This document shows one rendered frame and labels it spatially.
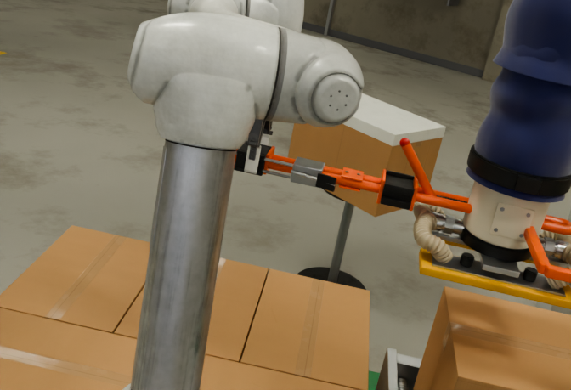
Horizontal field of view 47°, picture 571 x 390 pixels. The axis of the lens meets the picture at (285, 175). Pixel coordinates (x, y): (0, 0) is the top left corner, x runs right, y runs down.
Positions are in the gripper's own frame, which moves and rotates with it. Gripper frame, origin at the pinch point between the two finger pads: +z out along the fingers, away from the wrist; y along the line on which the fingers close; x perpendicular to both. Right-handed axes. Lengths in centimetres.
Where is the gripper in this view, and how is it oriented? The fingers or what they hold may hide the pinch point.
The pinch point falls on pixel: (256, 155)
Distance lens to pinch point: 157.9
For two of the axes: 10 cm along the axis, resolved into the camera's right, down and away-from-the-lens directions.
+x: -9.7, -2.3, 1.2
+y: 1.9, -3.3, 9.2
